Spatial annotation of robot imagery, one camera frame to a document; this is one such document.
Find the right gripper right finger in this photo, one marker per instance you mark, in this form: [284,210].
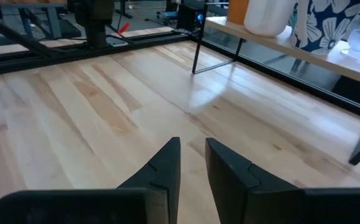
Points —
[235,186]

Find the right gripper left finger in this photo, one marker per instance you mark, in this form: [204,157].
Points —
[161,180]

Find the white ribbed mug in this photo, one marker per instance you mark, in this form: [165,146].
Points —
[268,17]

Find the orange mug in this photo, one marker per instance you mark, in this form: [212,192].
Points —
[237,11]

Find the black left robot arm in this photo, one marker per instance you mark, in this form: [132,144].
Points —
[94,18]

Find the wooden shelf black metal legs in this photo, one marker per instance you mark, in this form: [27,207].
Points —
[260,40]

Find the red tag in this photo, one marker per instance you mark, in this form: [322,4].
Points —
[123,28]

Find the black box blue light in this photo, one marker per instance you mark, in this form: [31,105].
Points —
[187,17]

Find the black metal table frame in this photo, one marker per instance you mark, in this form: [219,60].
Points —
[74,54]

